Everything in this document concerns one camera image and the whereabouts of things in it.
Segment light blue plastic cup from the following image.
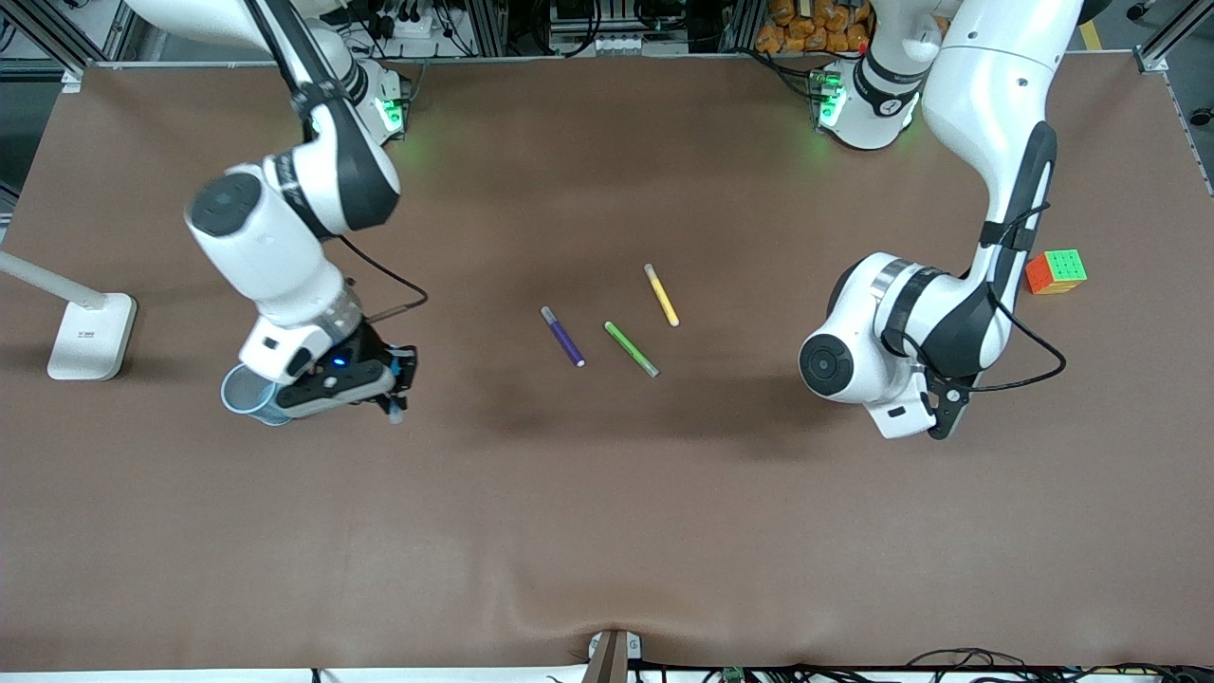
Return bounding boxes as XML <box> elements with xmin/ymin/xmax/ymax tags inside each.
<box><xmin>220</xmin><ymin>363</ymin><xmax>291</xmax><ymax>427</ymax></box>

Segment purple marker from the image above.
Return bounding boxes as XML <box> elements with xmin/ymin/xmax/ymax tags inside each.
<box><xmin>540</xmin><ymin>305</ymin><xmax>587</xmax><ymax>369</ymax></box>

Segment colourful puzzle cube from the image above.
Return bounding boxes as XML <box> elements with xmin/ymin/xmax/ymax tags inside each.
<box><xmin>1023</xmin><ymin>249</ymin><xmax>1089</xmax><ymax>296</ymax></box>

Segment green marker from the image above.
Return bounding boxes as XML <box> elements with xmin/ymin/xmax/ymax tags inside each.
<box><xmin>603</xmin><ymin>321</ymin><xmax>661</xmax><ymax>379</ymax></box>

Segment brown table cover sheet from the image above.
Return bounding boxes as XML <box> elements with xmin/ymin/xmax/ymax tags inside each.
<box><xmin>0</xmin><ymin>52</ymin><xmax>1214</xmax><ymax>673</ymax></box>

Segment yellow marker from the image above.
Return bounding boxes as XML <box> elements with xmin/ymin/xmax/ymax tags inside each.
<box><xmin>643</xmin><ymin>263</ymin><xmax>681</xmax><ymax>328</ymax></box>

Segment white lamp base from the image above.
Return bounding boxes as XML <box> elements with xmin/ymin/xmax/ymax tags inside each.
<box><xmin>0</xmin><ymin>249</ymin><xmax>139</xmax><ymax>382</ymax></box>

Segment white power strip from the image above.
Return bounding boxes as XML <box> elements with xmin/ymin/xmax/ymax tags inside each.
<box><xmin>375</xmin><ymin>8</ymin><xmax>475</xmax><ymax>60</ymax></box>

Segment orange snack bags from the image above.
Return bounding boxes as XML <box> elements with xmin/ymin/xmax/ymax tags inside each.
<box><xmin>754</xmin><ymin>0</ymin><xmax>874</xmax><ymax>55</ymax></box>

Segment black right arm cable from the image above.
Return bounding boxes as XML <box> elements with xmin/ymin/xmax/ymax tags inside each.
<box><xmin>337</xmin><ymin>235</ymin><xmax>431</xmax><ymax>324</ymax></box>

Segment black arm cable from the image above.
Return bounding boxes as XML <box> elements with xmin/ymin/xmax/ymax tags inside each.
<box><xmin>892</xmin><ymin>204</ymin><xmax>1069</xmax><ymax>395</ymax></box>
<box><xmin>337</xmin><ymin>235</ymin><xmax>431</xmax><ymax>324</ymax></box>

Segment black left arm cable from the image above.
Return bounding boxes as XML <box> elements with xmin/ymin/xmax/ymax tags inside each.
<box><xmin>892</xmin><ymin>204</ymin><xmax>1069</xmax><ymax>395</ymax></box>

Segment black cable loop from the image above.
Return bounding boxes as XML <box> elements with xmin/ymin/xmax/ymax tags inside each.
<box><xmin>906</xmin><ymin>647</ymin><xmax>1030</xmax><ymax>676</ymax></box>

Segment aluminium camera mount post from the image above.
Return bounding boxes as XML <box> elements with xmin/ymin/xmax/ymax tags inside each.
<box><xmin>580</xmin><ymin>629</ymin><xmax>644</xmax><ymax>683</ymax></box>

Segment aluminium frame profile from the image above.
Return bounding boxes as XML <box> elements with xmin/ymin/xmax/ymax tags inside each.
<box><xmin>1133</xmin><ymin>0</ymin><xmax>1214</xmax><ymax>75</ymax></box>
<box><xmin>14</xmin><ymin>0</ymin><xmax>88</xmax><ymax>93</ymax></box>

